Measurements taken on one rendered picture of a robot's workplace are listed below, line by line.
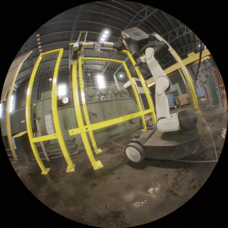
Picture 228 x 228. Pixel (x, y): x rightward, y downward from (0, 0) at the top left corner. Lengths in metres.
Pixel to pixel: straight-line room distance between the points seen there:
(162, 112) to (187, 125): 0.25
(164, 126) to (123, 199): 0.58
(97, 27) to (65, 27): 3.89
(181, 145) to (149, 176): 0.30
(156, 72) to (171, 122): 0.44
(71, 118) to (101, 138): 0.73
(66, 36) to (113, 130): 11.05
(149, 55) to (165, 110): 0.51
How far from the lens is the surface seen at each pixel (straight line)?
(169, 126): 0.63
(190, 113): 0.66
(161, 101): 0.64
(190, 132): 0.67
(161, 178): 0.56
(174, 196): 0.50
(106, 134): 1.59
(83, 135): 0.70
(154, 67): 0.73
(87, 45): 0.97
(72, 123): 1.49
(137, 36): 0.91
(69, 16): 10.79
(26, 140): 1.75
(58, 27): 11.05
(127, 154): 0.72
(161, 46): 0.83
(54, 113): 0.85
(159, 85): 0.62
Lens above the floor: 0.45
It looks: 3 degrees up
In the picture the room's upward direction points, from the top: 14 degrees counter-clockwise
